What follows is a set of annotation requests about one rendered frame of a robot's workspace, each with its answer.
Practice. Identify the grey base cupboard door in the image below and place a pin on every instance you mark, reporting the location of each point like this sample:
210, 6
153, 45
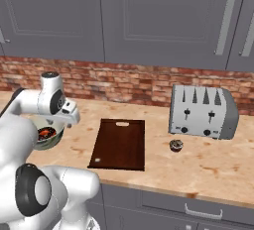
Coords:
155, 222

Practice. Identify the grey drawer front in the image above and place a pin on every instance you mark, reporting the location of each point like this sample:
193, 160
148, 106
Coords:
119, 196
225, 207

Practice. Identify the grey wall cupboard door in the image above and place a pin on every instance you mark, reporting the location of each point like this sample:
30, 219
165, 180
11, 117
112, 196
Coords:
165, 19
49, 16
243, 25

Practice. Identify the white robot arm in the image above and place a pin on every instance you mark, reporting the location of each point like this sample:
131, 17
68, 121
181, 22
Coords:
20, 161

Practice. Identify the silver four-slot toaster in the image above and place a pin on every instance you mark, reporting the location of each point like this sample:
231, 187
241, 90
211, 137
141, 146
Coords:
201, 111

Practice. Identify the dark brown wooden tray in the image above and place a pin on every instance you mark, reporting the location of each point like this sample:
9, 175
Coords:
119, 146

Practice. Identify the grey bowl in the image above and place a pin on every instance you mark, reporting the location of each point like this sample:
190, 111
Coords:
53, 140

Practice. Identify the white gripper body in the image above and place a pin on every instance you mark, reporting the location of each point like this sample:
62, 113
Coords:
72, 116

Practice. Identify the red glazed donut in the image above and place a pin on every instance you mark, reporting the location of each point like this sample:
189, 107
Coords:
46, 133

